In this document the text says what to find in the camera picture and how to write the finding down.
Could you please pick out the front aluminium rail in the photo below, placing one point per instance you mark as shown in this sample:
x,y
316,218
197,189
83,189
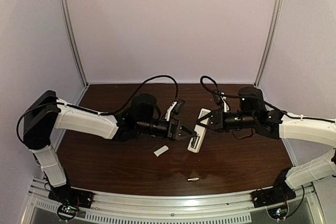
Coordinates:
x,y
220,208

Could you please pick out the white remote control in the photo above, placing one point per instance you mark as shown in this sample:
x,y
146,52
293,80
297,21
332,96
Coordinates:
x,y
196,141

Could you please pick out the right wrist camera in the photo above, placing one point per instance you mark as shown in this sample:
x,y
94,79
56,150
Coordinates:
x,y
220,102

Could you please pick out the right circuit board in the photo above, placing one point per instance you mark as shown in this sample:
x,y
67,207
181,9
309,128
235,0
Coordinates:
x,y
278,212

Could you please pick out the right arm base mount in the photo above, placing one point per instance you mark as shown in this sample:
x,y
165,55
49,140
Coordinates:
x,y
278,193

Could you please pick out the aluminium frame post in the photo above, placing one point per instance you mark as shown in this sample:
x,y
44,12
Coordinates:
x,y
72,42
275,15

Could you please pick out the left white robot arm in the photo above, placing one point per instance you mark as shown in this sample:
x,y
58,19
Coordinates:
x,y
49,112

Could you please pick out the white battery cover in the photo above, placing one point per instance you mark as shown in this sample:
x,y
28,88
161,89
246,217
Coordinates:
x,y
161,150

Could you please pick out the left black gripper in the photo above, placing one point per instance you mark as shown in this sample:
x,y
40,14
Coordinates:
x,y
174,129

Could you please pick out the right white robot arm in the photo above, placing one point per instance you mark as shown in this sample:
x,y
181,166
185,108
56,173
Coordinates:
x,y
268,121

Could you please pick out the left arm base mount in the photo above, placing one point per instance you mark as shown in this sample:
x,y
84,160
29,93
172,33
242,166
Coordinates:
x,y
70,196

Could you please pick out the left aluminium frame post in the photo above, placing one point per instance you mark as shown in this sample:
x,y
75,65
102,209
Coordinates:
x,y
72,42

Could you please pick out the circuit board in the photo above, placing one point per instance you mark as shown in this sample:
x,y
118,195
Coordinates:
x,y
66,213
278,212

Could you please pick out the left circuit board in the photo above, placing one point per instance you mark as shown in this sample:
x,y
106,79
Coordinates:
x,y
66,213

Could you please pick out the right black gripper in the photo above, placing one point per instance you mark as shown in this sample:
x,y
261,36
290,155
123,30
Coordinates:
x,y
219,120

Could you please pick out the right aluminium frame post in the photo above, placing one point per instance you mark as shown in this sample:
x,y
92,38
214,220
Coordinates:
x,y
275,15

